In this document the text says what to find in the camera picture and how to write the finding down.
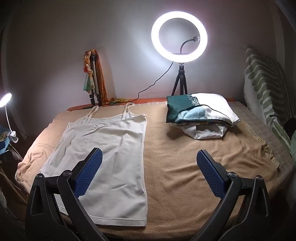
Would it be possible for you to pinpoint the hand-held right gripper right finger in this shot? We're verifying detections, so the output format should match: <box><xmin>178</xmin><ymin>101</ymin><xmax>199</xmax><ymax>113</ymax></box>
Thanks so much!
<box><xmin>190</xmin><ymin>149</ymin><xmax>272</xmax><ymax>241</ymax></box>

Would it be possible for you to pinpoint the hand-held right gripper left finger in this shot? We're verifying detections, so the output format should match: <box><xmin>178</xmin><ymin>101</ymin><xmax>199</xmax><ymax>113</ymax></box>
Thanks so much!
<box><xmin>25</xmin><ymin>147</ymin><xmax>109</xmax><ymax>241</ymax></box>

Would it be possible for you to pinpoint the white camisole top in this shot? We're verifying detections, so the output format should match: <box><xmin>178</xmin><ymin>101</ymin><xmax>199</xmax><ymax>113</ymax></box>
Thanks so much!
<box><xmin>40</xmin><ymin>103</ymin><xmax>148</xmax><ymax>227</ymax></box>

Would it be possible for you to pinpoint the beige blanket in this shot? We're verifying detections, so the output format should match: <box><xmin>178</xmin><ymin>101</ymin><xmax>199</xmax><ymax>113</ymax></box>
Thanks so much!
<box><xmin>15</xmin><ymin>102</ymin><xmax>281</xmax><ymax>239</ymax></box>

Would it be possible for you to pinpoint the white folded cloth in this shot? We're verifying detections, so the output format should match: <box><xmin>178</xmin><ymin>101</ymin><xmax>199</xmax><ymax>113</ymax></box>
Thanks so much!
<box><xmin>171</xmin><ymin>122</ymin><xmax>228</xmax><ymax>140</ymax></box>

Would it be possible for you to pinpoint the checkered bed sheet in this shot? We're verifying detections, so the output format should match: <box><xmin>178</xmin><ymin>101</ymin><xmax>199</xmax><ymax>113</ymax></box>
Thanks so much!
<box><xmin>228</xmin><ymin>101</ymin><xmax>293</xmax><ymax>167</ymax></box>

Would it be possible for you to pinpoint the blue board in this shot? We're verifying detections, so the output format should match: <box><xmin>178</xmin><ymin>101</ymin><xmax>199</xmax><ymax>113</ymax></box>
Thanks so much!
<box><xmin>0</xmin><ymin>125</ymin><xmax>11</xmax><ymax>154</ymax></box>

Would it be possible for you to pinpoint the orange bed sheet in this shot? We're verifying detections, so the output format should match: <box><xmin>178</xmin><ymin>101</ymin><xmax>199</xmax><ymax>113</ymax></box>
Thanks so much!
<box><xmin>67</xmin><ymin>97</ymin><xmax>236</xmax><ymax>112</ymax></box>

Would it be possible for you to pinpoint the orange patterned scarf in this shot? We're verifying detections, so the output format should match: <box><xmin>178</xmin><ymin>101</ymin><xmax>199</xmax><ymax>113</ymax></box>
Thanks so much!
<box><xmin>82</xmin><ymin>49</ymin><xmax>130</xmax><ymax>105</ymax></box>

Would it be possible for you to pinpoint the folded silver tripod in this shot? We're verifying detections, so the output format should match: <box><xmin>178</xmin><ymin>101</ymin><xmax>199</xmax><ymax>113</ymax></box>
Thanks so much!
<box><xmin>89</xmin><ymin>52</ymin><xmax>103</xmax><ymax>107</ymax></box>

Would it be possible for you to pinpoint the green striped white cushion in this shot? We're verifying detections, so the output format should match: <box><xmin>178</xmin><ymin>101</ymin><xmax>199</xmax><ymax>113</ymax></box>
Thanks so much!
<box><xmin>244</xmin><ymin>45</ymin><xmax>296</xmax><ymax>160</ymax></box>

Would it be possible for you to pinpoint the white clip lamp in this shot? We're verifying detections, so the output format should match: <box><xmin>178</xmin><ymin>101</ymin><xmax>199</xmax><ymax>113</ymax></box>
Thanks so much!
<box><xmin>0</xmin><ymin>93</ymin><xmax>19</xmax><ymax>143</ymax></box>

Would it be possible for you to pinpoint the black gooseneck phone holder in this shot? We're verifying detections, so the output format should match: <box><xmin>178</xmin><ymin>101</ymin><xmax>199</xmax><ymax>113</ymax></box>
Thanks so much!
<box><xmin>179</xmin><ymin>36</ymin><xmax>200</xmax><ymax>55</ymax></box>

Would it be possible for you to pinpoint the black ring light tripod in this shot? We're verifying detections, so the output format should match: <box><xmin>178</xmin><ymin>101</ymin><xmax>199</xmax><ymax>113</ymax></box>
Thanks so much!
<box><xmin>171</xmin><ymin>63</ymin><xmax>189</xmax><ymax>96</ymax></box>

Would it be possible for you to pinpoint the black power cable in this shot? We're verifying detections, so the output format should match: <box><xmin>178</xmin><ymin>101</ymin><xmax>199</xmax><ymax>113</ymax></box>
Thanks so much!
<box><xmin>131</xmin><ymin>61</ymin><xmax>174</xmax><ymax>103</ymax></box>

